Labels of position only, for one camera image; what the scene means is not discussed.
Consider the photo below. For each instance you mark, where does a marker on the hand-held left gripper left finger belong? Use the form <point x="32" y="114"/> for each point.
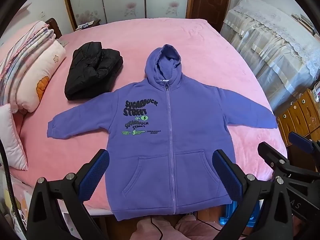
<point x="96" y="172"/>

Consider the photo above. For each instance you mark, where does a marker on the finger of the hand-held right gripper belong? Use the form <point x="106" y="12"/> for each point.
<point x="271" y="155"/>
<point x="300" y="140"/>

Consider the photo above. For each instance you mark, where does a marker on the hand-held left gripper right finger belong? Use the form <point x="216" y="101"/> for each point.
<point x="225" y="172"/>

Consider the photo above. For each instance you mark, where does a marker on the purple zip hoodie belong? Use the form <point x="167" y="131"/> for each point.
<point x="195" y="120"/>

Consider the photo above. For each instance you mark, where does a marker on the wooden drawer cabinet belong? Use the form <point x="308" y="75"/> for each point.
<point x="297" y="115"/>

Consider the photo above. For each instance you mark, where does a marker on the blue plastic stool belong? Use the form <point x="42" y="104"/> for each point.
<point x="227" y="217"/>

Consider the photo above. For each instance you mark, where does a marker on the pink pillow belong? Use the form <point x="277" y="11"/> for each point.
<point x="12" y="140"/>

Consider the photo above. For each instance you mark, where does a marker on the black puffer jacket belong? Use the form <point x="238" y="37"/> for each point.
<point x="92" y="75"/>

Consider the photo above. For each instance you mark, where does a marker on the folded pink flower quilt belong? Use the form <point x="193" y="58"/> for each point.
<point x="37" y="80"/>

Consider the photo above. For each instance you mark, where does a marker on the pink bed blanket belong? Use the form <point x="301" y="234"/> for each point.
<point x="212" y="55"/>

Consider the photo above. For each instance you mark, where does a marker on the flat wooden frames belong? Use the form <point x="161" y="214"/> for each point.
<point x="302" y="22"/>

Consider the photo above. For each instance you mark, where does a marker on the folded striped pastel quilt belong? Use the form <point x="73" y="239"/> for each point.
<point x="25" y="45"/>

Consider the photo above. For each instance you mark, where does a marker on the small white blue packet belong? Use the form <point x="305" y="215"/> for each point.
<point x="84" y="26"/>

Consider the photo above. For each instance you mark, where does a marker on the dark wooden headboard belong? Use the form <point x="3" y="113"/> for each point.
<point x="53" y="26"/>

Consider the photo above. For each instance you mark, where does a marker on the brown wooden door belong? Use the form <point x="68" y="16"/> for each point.
<point x="212" y="0"/>

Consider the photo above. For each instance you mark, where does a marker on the floral panel wardrobe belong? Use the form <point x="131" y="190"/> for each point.
<point x="125" y="0"/>

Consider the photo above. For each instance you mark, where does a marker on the white wall socket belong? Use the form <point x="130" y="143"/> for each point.
<point x="43" y="15"/>

